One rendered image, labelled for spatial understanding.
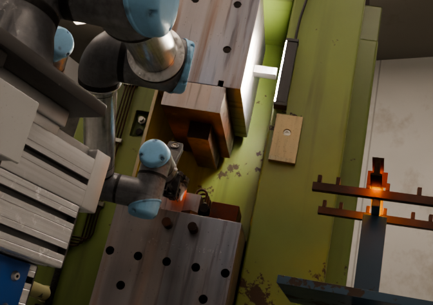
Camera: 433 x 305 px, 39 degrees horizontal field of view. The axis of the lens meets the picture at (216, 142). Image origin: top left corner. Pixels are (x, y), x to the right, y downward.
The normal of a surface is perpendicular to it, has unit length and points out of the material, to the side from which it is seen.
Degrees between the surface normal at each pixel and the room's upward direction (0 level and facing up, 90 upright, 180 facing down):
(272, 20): 180
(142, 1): 135
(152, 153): 90
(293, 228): 90
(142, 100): 90
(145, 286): 90
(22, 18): 72
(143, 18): 156
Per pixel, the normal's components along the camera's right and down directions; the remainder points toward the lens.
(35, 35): 0.83, -0.32
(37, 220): 0.86, 0.00
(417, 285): -0.46, -0.40
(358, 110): -0.10, -0.37
